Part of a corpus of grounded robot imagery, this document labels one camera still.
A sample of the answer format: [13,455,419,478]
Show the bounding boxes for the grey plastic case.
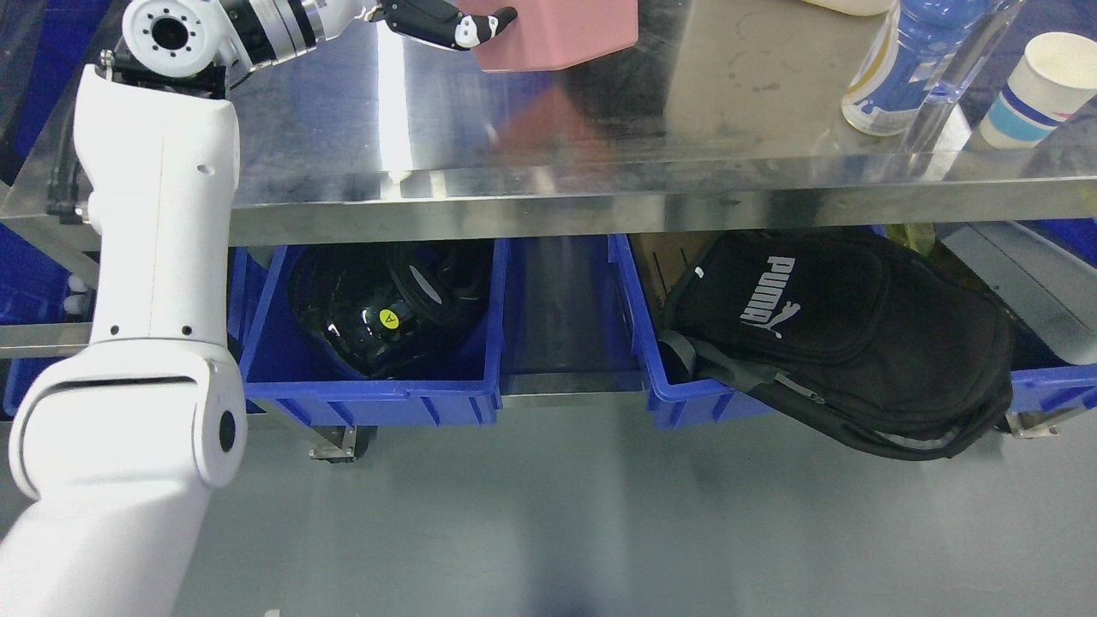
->
[935,221,1096,366]

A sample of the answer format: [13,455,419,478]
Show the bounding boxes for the pink plastic storage box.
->
[456,1,638,72]

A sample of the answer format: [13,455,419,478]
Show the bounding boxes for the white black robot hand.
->
[317,1,519,51]

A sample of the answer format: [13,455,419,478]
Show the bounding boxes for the clear plastic bottle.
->
[900,1,1025,153]

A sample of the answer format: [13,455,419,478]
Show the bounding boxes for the stainless steel table frame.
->
[0,0,1097,440]

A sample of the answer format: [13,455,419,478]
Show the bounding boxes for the paper cup blue stripes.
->
[977,32,1096,149]

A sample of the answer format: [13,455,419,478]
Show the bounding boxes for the blue bin with helmet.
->
[242,239,511,427]

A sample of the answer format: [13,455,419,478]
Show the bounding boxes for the blue bin with backpack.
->
[608,231,772,429]

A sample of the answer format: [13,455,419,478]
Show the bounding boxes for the black Puma backpack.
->
[659,228,1015,461]

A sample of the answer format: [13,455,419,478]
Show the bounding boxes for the blue labelled plastic bottle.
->
[840,1,992,137]

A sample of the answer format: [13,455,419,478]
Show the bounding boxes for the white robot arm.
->
[3,1,369,616]

